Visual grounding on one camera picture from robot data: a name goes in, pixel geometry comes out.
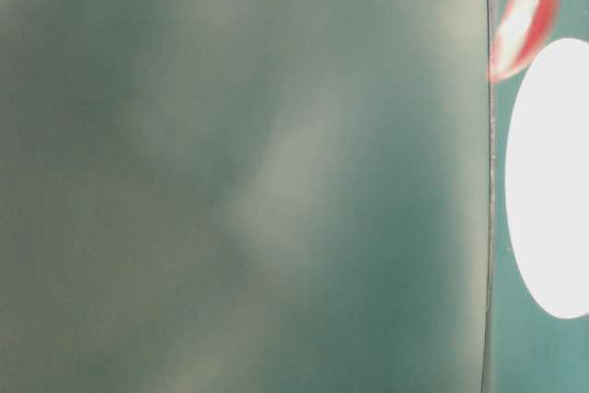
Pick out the pink ceramic spoon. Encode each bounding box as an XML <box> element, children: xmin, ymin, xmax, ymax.
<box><xmin>489</xmin><ymin>0</ymin><xmax>560</xmax><ymax>84</ymax></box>

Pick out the large white bowl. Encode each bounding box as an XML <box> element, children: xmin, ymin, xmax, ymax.
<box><xmin>504</xmin><ymin>38</ymin><xmax>588</xmax><ymax>319</ymax></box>

